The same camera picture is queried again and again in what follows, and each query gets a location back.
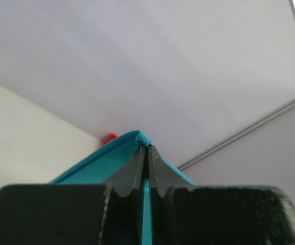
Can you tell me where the teal t shirt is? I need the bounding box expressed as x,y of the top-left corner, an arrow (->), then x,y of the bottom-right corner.
54,131 -> 201,244

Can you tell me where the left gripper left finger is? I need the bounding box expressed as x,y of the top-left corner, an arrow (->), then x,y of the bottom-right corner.
0,145 -> 145,244

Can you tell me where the red plastic bin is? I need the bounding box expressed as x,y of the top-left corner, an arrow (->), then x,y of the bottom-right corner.
102,133 -> 118,145

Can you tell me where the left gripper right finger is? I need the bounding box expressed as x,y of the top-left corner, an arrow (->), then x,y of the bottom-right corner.
147,145 -> 295,244

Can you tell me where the right aluminium frame post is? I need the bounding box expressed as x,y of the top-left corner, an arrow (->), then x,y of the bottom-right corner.
178,98 -> 295,170

